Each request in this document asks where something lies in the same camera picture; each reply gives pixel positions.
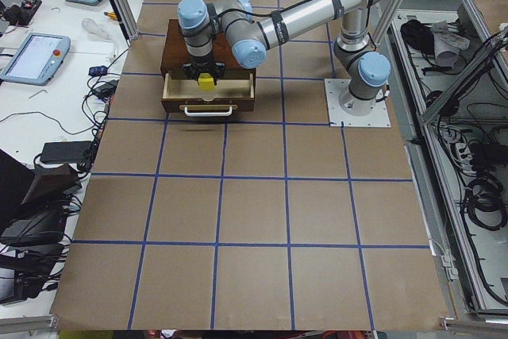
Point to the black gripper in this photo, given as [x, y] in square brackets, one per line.
[190, 71]

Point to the yellow cube block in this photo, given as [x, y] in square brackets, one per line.
[206, 82]

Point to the wooden drawer with white handle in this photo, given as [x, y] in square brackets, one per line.
[234, 93]

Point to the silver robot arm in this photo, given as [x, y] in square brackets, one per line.
[200, 22]

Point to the dark wooden drawer box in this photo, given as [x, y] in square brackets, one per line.
[216, 49]

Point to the clear light bulb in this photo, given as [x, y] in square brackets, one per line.
[91, 27]

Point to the black power adapter brick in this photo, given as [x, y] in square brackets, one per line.
[64, 152]

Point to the near blue teach pendant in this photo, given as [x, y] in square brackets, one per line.
[37, 60]

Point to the dark brown wooden box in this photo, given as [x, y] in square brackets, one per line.
[23, 189]

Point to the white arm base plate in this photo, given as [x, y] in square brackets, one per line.
[346, 111]

